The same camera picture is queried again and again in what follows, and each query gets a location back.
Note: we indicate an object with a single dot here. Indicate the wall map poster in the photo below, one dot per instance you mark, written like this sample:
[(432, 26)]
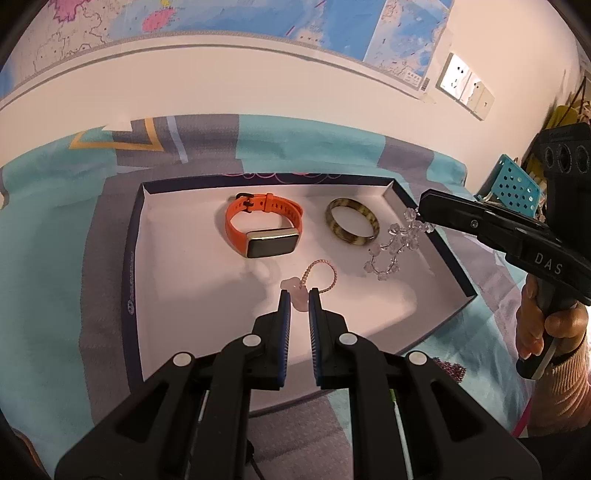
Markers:
[(231, 18)]

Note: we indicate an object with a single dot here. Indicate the white shallow box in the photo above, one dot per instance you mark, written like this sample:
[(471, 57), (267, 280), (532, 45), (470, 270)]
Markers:
[(194, 277)]

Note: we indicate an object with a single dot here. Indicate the yellow bag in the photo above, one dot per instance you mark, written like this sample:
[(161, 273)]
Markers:
[(561, 117)]

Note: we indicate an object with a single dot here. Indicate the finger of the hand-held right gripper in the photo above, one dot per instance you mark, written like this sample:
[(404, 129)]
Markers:
[(457, 214)]

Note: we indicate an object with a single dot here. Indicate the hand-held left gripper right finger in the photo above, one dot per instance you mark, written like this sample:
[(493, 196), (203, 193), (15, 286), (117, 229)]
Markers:
[(314, 318)]

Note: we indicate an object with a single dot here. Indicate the teal and grey printed blanket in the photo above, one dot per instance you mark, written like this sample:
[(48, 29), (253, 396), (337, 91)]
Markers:
[(46, 254)]

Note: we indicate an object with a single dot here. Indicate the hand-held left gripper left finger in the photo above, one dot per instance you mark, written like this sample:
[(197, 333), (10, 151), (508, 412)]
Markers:
[(285, 318)]

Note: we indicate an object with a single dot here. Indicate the white wall socket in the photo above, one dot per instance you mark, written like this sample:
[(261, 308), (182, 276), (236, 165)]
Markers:
[(484, 102), (451, 74), (470, 90)]

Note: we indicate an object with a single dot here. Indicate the person's right hand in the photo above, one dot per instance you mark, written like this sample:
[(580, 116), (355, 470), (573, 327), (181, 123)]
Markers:
[(528, 323)]

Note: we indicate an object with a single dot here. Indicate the teal perforated basket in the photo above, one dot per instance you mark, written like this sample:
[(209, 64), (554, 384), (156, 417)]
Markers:
[(512, 184)]

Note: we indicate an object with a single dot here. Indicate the orange smart watch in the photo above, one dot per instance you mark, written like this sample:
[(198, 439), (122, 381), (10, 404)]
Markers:
[(233, 230)]

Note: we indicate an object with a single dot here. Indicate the tortoiseshell bangle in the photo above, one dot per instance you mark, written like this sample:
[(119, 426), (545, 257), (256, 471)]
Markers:
[(330, 226)]

